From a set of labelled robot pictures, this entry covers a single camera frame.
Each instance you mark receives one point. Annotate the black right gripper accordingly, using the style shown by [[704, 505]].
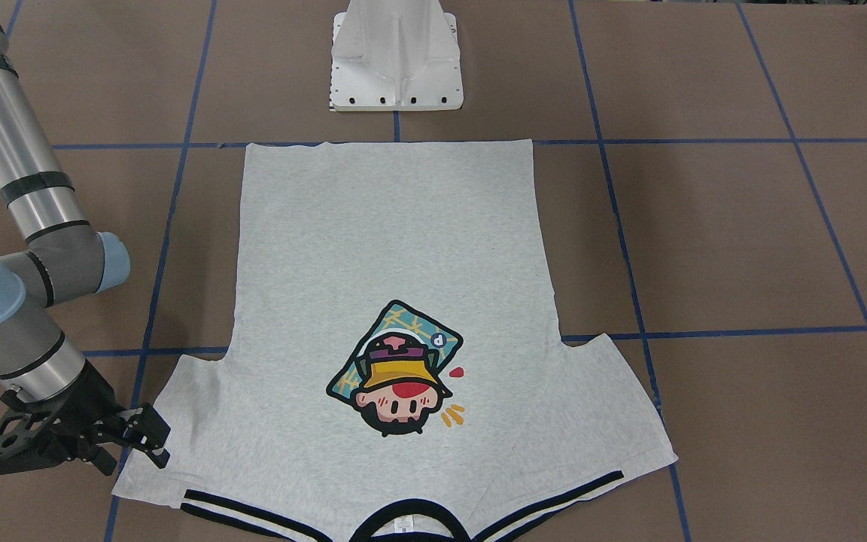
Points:
[[86, 394]]

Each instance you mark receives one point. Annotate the grey cartoon print t-shirt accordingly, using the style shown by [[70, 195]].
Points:
[[395, 370]]

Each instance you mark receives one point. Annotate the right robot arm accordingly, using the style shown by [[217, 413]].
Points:
[[65, 258]]

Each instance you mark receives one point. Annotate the white camera pole base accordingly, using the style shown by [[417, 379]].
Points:
[[395, 56]]

